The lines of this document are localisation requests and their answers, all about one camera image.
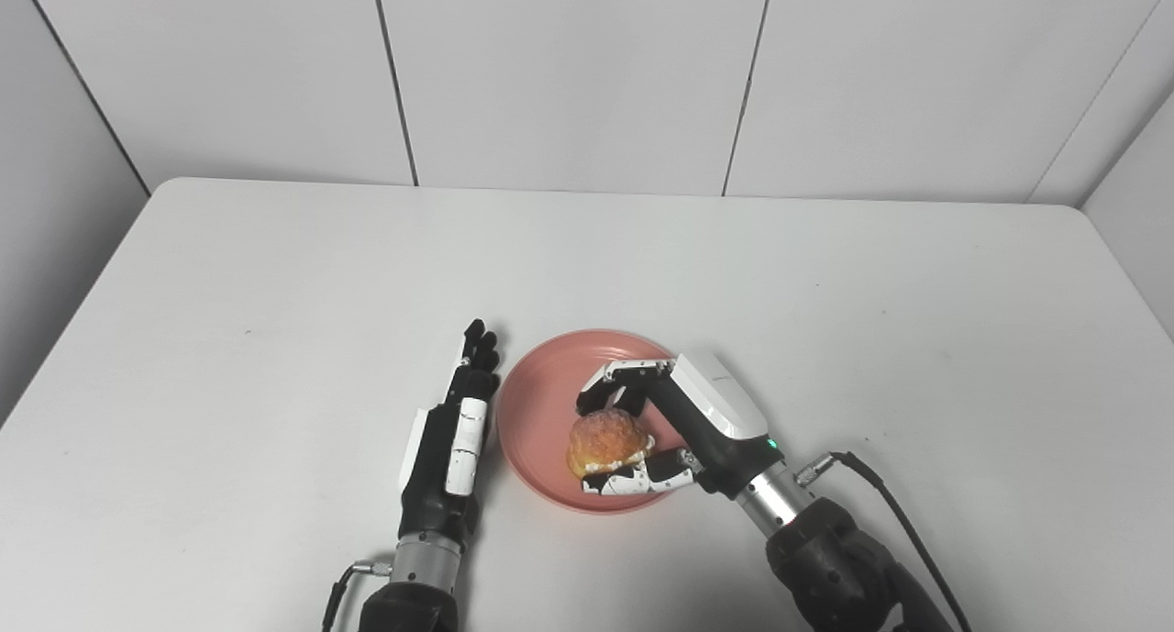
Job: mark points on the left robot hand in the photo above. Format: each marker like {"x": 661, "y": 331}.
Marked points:
{"x": 449, "y": 458}

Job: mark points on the cream puff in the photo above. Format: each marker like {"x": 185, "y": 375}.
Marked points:
{"x": 607, "y": 441}

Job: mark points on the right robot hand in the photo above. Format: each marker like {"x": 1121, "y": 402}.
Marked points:
{"x": 706, "y": 421}

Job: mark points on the pink round plate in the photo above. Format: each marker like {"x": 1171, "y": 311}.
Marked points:
{"x": 541, "y": 412}

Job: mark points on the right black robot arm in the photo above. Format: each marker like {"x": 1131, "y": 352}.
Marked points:
{"x": 835, "y": 559}

